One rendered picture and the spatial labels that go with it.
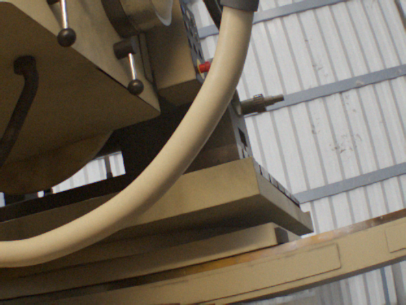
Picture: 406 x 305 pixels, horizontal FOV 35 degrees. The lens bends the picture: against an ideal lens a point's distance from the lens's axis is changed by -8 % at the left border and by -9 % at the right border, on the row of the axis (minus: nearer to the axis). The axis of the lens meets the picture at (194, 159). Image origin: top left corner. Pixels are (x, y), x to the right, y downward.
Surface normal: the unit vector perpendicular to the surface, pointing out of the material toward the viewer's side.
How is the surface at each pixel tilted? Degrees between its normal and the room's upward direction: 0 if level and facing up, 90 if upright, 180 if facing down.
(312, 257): 90
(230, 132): 90
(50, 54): 180
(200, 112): 103
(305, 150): 90
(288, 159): 90
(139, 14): 156
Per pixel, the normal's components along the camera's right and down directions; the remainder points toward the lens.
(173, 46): -0.28, -0.18
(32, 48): 0.20, 0.95
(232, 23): -0.39, 0.24
